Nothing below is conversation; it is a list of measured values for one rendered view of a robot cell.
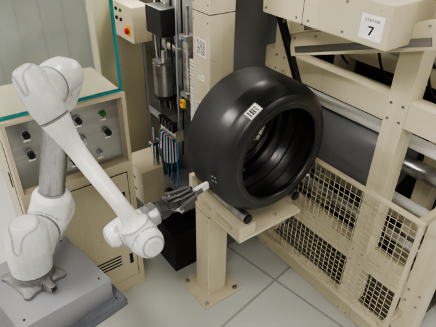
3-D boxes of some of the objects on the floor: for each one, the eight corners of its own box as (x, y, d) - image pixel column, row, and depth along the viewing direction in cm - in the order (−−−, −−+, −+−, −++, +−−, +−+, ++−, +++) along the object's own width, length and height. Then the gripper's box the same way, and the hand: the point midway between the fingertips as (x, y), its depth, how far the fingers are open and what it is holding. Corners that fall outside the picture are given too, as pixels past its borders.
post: (195, 283, 267) (185, -282, 130) (213, 274, 274) (221, -273, 136) (207, 297, 259) (211, -293, 121) (225, 287, 265) (247, -283, 127)
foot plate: (180, 281, 269) (180, 278, 267) (215, 262, 282) (215, 260, 281) (205, 310, 251) (205, 307, 249) (241, 289, 264) (241, 287, 263)
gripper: (163, 214, 156) (217, 185, 166) (146, 196, 165) (198, 169, 175) (167, 228, 161) (218, 199, 171) (150, 209, 170) (200, 183, 180)
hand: (200, 188), depth 172 cm, fingers closed
